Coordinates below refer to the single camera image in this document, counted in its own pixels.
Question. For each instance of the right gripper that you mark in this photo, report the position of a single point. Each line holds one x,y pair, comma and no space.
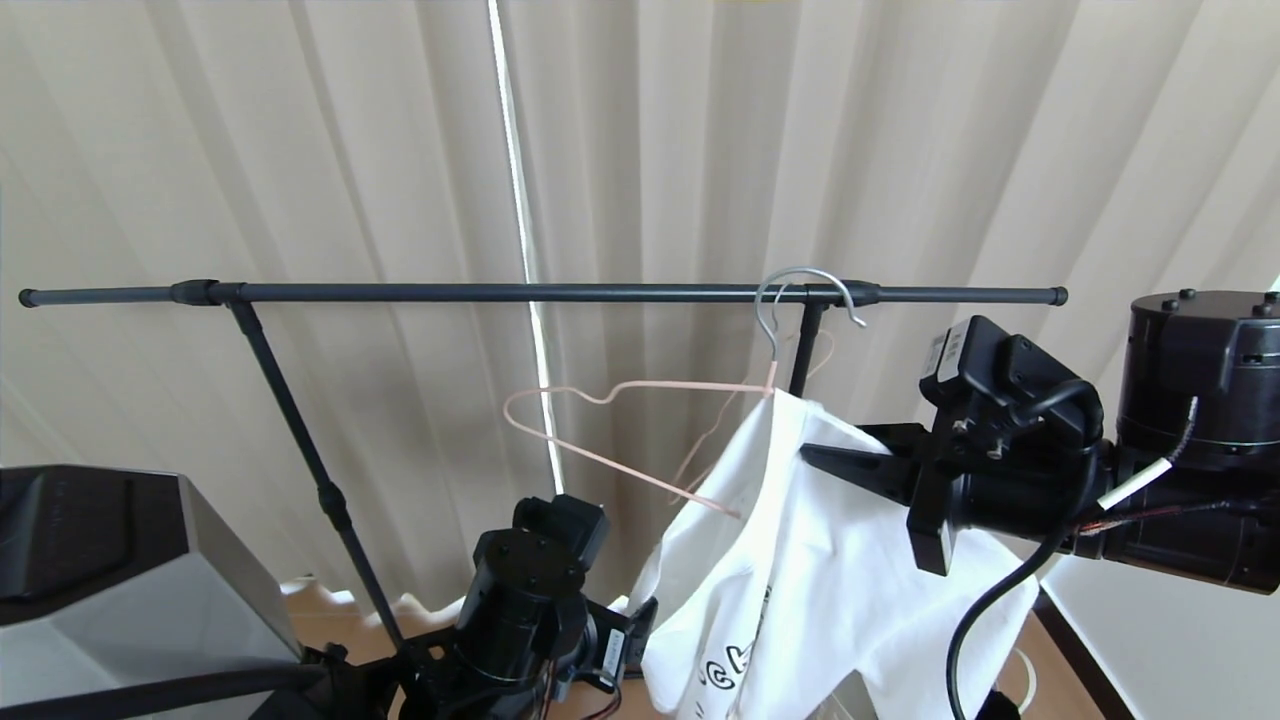
1010,495

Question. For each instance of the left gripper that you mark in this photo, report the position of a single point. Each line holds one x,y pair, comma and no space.
620,650

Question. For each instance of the white printed sleeveless top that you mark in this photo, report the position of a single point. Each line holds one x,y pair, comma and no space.
820,580

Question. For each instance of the pink clothes hanger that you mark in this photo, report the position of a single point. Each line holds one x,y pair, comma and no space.
822,350
640,385

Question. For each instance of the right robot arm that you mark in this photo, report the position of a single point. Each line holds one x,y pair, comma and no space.
1200,400

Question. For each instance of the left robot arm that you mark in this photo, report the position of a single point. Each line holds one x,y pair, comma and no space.
120,590

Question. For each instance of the black clothes rack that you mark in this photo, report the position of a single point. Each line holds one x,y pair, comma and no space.
500,292

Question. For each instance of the black garment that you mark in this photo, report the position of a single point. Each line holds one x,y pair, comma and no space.
995,706

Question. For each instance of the beige curtain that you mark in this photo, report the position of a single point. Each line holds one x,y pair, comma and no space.
300,150

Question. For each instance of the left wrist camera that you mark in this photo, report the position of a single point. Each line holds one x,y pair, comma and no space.
560,525

